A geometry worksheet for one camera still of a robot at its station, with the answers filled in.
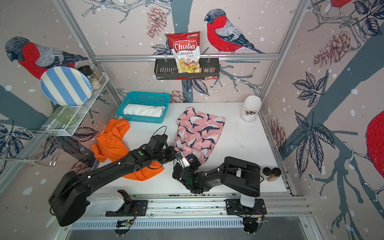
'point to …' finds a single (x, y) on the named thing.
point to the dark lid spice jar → (95, 83)
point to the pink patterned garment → (197, 133)
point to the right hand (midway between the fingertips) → (185, 158)
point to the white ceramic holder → (251, 106)
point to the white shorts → (143, 110)
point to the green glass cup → (65, 113)
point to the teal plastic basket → (145, 98)
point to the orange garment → (110, 144)
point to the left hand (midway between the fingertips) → (183, 152)
